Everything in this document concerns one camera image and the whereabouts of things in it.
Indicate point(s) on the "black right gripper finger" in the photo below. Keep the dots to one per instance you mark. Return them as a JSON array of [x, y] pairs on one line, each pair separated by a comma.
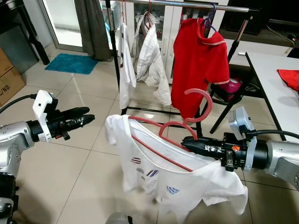
[[205, 150], [205, 142]]

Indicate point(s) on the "white flag print t-shirt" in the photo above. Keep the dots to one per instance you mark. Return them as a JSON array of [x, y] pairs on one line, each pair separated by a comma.
[[154, 186]]

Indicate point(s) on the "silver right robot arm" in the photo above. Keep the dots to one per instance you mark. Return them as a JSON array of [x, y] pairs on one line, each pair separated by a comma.
[[282, 158]]

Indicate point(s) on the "thin red clothes hanger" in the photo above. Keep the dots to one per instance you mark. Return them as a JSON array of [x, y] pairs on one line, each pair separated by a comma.
[[148, 16]]

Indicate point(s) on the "purple clothes hanger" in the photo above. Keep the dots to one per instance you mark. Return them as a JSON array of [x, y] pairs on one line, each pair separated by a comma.
[[214, 13]]

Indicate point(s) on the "teal floor mat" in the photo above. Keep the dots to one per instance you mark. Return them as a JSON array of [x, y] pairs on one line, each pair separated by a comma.
[[72, 64]]

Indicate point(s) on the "pink plastic container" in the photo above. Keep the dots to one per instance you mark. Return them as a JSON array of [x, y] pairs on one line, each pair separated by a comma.
[[231, 86]]

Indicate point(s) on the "red garment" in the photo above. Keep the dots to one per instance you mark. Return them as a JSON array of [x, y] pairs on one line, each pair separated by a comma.
[[289, 78]]

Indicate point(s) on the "plain white t-shirt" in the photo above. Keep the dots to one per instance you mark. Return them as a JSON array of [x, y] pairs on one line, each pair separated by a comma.
[[125, 70]]

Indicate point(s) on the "white table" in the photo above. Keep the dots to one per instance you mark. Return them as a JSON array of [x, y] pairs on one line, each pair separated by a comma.
[[271, 84]]

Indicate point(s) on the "red polo shirt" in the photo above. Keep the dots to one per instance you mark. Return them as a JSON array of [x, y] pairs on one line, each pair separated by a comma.
[[196, 65]]

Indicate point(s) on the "grey curtain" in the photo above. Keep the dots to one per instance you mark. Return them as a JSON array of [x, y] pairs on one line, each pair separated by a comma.
[[93, 28]]

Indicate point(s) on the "white jacket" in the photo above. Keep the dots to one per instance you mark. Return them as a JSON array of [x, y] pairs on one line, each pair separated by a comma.
[[152, 60]]

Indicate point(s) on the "white framed glass door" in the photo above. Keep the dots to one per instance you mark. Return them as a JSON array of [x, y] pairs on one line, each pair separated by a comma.
[[63, 23]]

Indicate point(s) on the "grey robot leg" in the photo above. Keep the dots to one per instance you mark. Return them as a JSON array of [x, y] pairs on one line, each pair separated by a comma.
[[119, 218]]

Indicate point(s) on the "black clothes rack chrome rod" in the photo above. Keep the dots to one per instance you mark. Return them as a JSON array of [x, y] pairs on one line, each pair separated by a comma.
[[233, 8]]

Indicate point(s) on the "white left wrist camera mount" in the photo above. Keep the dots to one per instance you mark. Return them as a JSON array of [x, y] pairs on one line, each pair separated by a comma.
[[43, 112]]

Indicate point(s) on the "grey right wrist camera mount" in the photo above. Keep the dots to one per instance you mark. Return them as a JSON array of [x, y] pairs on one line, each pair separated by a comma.
[[240, 121]]

